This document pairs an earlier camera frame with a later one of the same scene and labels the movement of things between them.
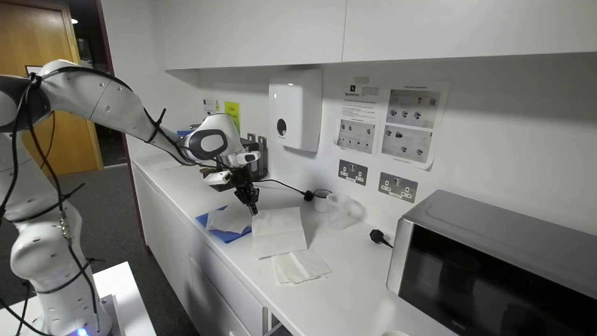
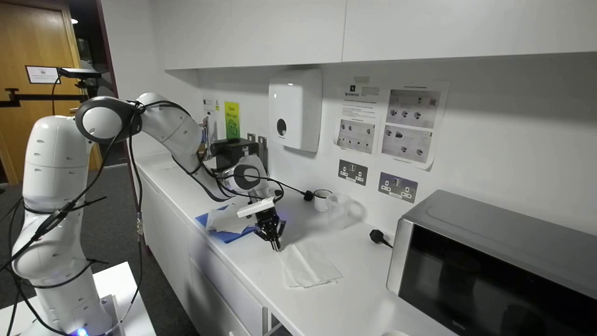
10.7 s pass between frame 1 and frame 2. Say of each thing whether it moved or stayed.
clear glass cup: stayed
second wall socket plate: stayed
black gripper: moved
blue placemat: stayed
